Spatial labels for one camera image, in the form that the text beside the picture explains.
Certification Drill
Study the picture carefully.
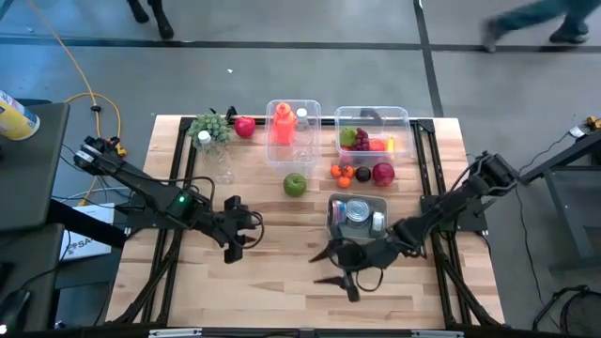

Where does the orange plastic squeeze bottle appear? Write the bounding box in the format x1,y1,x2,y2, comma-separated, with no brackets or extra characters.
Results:
271,101,298,146

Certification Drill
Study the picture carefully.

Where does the light grey plastic tray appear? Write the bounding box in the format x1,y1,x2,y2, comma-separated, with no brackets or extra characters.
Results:
326,192,390,243

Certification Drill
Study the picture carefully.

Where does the red pomegranate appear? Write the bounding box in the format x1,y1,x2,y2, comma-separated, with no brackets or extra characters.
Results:
372,161,396,188

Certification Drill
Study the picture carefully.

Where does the green apple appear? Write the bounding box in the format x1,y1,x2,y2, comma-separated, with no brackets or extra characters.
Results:
282,172,307,198

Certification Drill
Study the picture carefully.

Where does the person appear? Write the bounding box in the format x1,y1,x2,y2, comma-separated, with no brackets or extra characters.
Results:
125,0,176,41
481,0,601,54

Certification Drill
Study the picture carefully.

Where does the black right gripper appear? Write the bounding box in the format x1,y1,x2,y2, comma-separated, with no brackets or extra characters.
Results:
308,224,408,304

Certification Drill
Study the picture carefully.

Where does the black computer mouse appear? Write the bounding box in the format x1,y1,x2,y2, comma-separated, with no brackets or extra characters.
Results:
0,288,32,330

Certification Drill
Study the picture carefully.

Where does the clear plastic storage bin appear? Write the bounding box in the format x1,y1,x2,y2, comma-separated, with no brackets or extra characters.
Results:
333,105,414,169
264,98,323,177

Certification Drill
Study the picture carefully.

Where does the yellow wipes canister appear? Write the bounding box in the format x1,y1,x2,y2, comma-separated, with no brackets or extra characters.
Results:
0,88,41,142

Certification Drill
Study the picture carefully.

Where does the clear plastic bottle white cap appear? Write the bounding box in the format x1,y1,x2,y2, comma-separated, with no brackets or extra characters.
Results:
294,107,316,163
196,130,236,185

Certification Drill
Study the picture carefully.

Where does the black aluminium rig frame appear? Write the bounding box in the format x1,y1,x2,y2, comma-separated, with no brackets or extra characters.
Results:
105,115,506,338

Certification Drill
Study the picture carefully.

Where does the white printed paper sheet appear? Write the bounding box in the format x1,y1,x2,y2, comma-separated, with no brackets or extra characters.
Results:
59,202,116,262

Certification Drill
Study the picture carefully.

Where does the black floor cable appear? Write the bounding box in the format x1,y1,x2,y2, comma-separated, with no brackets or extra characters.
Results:
514,131,574,311
51,140,138,204

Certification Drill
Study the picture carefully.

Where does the green grape bunch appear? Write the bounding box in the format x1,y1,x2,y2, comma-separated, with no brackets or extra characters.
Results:
188,112,232,150

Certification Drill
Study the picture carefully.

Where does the dark crimson apple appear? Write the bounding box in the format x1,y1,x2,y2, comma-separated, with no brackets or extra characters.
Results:
234,115,257,139

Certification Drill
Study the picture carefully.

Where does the teal label tuna can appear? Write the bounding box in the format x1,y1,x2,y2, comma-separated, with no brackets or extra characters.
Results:
369,210,387,236

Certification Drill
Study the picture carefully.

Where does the orange tomato cluster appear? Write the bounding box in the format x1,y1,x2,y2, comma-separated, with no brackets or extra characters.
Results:
330,162,357,190

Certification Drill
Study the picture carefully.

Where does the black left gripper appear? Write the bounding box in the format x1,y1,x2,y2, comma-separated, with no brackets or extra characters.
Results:
199,195,259,265

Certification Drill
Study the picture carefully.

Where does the black side table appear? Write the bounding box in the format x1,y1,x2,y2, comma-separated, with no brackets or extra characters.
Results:
517,132,601,276

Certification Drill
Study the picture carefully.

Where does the Wild Planet tuna can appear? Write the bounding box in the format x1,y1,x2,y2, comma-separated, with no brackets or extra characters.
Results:
330,200,348,226

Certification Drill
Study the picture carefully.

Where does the purple grape bunch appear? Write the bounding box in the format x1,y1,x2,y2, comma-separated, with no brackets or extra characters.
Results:
350,127,372,152

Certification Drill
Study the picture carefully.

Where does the silver mounting plate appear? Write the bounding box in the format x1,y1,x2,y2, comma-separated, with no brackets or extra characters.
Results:
412,330,464,338
148,328,203,338

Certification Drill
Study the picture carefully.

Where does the black mesh waste bin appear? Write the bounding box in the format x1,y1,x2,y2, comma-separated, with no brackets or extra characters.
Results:
532,284,601,338

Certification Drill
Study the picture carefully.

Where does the black desk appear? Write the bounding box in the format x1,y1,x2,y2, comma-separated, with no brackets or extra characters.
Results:
0,100,71,232
0,223,66,332

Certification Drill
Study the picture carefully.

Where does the yellow extension cord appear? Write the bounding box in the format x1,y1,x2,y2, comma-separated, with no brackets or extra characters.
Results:
26,0,129,207

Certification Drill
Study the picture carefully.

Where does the light green pear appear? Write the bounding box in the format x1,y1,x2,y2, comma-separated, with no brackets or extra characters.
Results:
338,127,358,149

